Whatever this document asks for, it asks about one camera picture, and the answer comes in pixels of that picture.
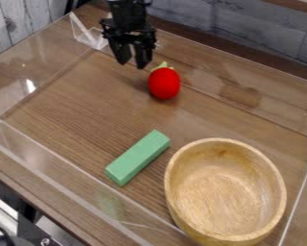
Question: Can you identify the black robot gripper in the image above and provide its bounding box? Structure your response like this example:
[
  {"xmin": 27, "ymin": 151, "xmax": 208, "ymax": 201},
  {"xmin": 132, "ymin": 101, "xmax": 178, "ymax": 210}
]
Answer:
[{"xmin": 100, "ymin": 0, "xmax": 156, "ymax": 69}]

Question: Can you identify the red toy fruit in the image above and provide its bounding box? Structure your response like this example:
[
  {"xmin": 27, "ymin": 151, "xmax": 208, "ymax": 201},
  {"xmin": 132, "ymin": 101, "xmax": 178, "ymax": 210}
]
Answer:
[{"xmin": 148, "ymin": 61, "xmax": 182, "ymax": 100}]

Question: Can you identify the green rectangular block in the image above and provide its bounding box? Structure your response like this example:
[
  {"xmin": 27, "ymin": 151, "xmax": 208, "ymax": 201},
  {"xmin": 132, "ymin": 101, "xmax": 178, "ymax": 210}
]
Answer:
[{"xmin": 104, "ymin": 130, "xmax": 171, "ymax": 186}]

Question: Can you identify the wooden bowl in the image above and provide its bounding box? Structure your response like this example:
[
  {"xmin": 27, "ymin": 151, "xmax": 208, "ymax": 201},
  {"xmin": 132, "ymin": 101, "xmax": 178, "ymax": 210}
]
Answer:
[{"xmin": 164, "ymin": 137, "xmax": 287, "ymax": 246}]

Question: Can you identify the clear acrylic corner bracket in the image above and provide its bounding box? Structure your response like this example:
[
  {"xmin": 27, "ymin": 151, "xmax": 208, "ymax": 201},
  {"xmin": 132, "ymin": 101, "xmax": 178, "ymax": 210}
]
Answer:
[{"xmin": 69, "ymin": 12, "xmax": 108, "ymax": 51}]

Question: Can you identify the clear acrylic tray enclosure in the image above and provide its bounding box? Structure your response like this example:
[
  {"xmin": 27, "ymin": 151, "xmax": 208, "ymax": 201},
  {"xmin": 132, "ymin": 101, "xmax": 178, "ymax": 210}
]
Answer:
[{"xmin": 0, "ymin": 19, "xmax": 307, "ymax": 246}]

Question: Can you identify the black metal stand bracket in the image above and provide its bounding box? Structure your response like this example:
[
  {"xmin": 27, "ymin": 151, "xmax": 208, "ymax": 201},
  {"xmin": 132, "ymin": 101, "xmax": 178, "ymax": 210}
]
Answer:
[{"xmin": 17, "ymin": 214, "xmax": 52, "ymax": 246}]

